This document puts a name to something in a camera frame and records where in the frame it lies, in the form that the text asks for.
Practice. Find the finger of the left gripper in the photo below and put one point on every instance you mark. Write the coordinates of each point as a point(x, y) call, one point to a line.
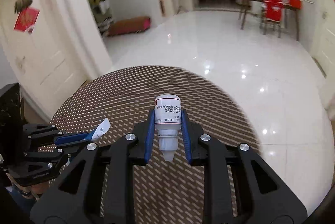
point(73, 148)

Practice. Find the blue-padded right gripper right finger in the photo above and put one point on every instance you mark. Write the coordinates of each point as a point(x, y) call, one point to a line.
point(239, 186)

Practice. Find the blue white tube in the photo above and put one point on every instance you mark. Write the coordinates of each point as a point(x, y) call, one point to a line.
point(101, 130)

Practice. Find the dark wooden dining table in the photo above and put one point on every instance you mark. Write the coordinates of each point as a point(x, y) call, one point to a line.
point(245, 8)

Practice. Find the red bag on table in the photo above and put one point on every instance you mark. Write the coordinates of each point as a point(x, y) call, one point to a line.
point(296, 4)

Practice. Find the white clothes rack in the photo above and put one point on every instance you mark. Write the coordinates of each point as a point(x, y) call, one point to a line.
point(102, 14)

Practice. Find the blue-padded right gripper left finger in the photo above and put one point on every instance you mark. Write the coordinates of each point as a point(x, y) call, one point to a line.
point(97, 186)

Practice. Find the brown polka dot tablecloth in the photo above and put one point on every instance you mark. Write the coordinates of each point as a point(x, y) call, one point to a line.
point(164, 192)

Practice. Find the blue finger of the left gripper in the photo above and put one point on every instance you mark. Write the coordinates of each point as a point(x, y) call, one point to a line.
point(69, 138)

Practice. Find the chair with red cover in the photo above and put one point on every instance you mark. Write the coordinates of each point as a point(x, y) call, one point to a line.
point(272, 13)

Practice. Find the red paper on left door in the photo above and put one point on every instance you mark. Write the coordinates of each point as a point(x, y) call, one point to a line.
point(26, 20)

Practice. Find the white medicine bottle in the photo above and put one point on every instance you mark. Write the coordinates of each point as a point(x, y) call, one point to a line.
point(168, 124)

